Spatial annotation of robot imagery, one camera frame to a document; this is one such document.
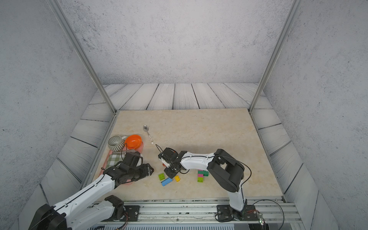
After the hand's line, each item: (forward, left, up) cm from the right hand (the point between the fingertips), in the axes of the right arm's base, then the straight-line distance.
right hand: (170, 172), depth 87 cm
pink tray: (+3, +41, +1) cm, 41 cm away
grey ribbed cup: (+20, +39, +2) cm, 44 cm away
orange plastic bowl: (+20, +27, +3) cm, 34 cm away
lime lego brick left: (-3, +5, +1) cm, 5 cm away
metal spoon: (+32, +21, +1) cm, 38 cm away
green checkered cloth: (+8, +36, +2) cm, 37 cm away
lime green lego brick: (-4, -18, +1) cm, 18 cm away
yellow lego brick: (-4, -4, +1) cm, 6 cm away
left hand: (-1, +10, +4) cm, 10 cm away
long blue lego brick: (-6, +1, +2) cm, 6 cm away
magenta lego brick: (-2, -18, 0) cm, 18 cm away
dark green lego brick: (-1, -21, +1) cm, 21 cm away
